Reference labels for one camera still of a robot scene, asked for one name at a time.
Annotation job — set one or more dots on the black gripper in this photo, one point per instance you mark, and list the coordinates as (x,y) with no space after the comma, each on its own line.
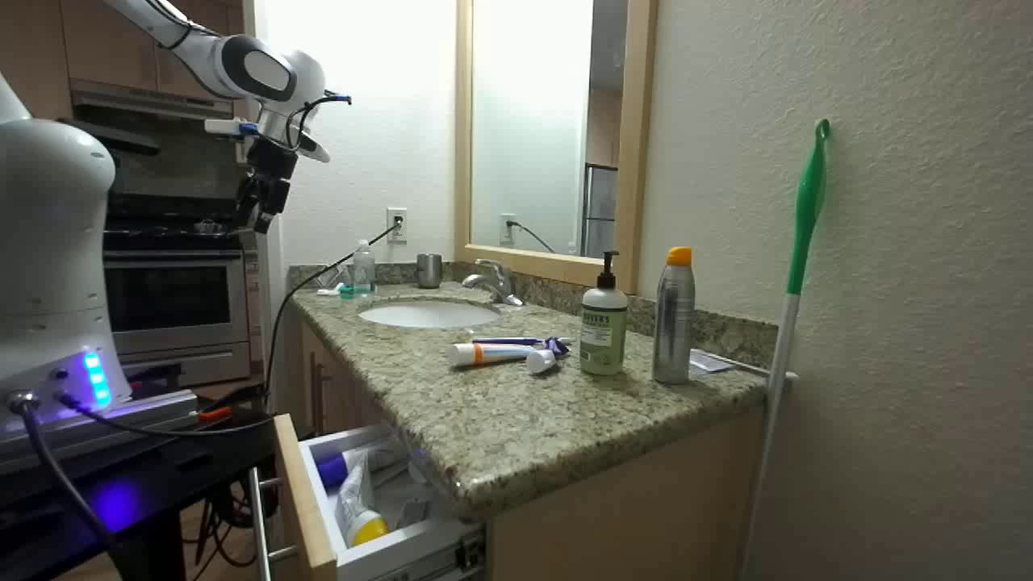
(271,161)

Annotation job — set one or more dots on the white orange toothpaste tube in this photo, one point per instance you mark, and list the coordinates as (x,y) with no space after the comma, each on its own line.
(489,353)

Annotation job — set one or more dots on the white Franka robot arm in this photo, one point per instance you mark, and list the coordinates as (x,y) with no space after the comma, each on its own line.
(250,67)

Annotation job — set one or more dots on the small clear bottle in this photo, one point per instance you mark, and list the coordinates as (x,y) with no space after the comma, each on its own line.
(364,271)

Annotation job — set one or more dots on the stainless steel oven range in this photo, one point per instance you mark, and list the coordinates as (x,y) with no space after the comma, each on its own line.
(178,294)

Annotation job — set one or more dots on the dark range hood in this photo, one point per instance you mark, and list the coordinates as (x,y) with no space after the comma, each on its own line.
(140,114)

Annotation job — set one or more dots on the small metal cup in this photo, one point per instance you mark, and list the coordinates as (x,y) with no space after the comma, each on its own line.
(427,268)

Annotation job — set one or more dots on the white oval sink basin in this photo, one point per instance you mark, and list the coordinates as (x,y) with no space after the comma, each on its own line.
(427,315)

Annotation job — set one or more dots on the chrome faucet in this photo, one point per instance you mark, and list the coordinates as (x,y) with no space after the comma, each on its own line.
(493,281)

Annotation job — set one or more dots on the silver robot controller base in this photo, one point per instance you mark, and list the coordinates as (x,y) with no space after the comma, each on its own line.
(97,413)

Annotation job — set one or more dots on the white bottle blue cap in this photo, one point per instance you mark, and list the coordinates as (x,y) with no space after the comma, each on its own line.
(334,471)

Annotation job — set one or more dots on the blue toothbrush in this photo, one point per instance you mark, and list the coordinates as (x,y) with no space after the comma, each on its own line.
(512,341)

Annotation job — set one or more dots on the open wooden drawer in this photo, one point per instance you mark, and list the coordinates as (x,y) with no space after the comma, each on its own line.
(307,506)

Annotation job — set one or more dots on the black robot stand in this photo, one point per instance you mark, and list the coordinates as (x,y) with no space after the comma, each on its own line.
(129,485)

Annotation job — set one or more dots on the white bottle yellow cap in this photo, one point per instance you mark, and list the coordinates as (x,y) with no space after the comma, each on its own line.
(358,512)

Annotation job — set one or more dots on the green soap pump bottle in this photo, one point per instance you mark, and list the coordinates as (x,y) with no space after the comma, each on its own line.
(602,328)

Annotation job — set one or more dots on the wood framed mirror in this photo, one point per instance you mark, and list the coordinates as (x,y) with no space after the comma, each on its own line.
(635,141)

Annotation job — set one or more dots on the silver spray can orange cap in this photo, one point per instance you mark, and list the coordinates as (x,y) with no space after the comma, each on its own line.
(672,324)

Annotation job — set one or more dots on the white flat packet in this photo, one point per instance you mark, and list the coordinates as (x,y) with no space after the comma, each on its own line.
(710,362)

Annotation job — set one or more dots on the wooden vanity cabinet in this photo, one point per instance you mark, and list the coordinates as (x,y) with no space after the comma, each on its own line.
(647,519)

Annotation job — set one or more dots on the white wall outlet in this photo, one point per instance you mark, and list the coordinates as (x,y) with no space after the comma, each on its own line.
(398,225)

